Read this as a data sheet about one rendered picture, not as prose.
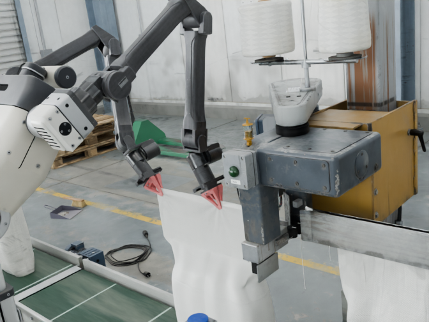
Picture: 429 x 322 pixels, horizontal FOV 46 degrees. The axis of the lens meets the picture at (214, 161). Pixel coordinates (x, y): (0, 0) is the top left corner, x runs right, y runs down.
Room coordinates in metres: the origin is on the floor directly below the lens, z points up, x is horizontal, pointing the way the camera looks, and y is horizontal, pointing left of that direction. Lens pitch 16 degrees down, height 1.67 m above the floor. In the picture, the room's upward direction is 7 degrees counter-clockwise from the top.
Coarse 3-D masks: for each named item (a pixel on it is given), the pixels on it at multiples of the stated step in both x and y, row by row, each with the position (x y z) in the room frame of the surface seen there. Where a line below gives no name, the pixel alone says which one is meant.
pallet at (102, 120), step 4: (96, 116) 7.38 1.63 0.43; (100, 116) 7.32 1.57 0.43; (104, 116) 7.29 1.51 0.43; (108, 116) 7.29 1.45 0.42; (112, 116) 7.20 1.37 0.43; (96, 120) 7.05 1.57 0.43; (100, 120) 7.03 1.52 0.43; (104, 120) 6.98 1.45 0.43; (108, 120) 6.94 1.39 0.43; (112, 120) 6.94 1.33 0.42; (100, 124) 6.81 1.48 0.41; (104, 124) 7.23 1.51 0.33; (108, 124) 7.27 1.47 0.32; (112, 124) 7.04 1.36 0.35; (96, 128) 7.14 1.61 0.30; (108, 128) 6.99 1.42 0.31; (112, 128) 6.94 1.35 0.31; (92, 132) 6.71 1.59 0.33; (96, 132) 6.79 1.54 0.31; (100, 132) 6.80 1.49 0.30; (104, 132) 6.83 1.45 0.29; (88, 136) 6.67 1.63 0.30
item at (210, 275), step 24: (168, 192) 1.75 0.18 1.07; (168, 216) 1.76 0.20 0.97; (192, 216) 1.66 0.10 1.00; (216, 216) 1.58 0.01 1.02; (240, 216) 1.51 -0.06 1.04; (168, 240) 1.78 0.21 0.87; (192, 240) 1.68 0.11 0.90; (216, 240) 1.59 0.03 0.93; (240, 240) 1.52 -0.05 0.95; (192, 264) 1.62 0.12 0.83; (216, 264) 1.57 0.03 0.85; (240, 264) 1.51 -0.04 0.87; (192, 288) 1.58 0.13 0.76; (216, 288) 1.51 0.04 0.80; (240, 288) 1.46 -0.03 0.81; (264, 288) 1.50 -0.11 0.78; (192, 312) 1.59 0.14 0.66; (216, 312) 1.50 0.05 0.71; (240, 312) 1.45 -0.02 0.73; (264, 312) 1.47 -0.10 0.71
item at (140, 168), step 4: (144, 160) 1.84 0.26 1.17; (136, 164) 1.82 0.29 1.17; (140, 164) 1.82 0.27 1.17; (144, 164) 1.82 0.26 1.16; (148, 164) 1.83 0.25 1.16; (136, 168) 1.82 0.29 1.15; (140, 168) 1.81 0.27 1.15; (144, 168) 1.81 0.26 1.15; (148, 168) 1.81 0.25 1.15; (156, 168) 1.82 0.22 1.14; (160, 168) 1.83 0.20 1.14; (136, 172) 1.82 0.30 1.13; (140, 172) 1.80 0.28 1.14; (144, 172) 1.78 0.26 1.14; (140, 176) 1.76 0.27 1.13; (140, 180) 1.79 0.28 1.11; (136, 184) 1.79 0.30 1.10; (140, 184) 1.80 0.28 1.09
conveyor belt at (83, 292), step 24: (48, 288) 2.43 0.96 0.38; (72, 288) 2.40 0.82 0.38; (96, 288) 2.37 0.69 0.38; (120, 288) 2.34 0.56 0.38; (48, 312) 2.19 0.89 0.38; (72, 312) 2.16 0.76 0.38; (96, 312) 2.13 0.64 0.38; (120, 312) 2.11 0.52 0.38; (144, 312) 2.08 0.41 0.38; (168, 312) 2.06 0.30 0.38
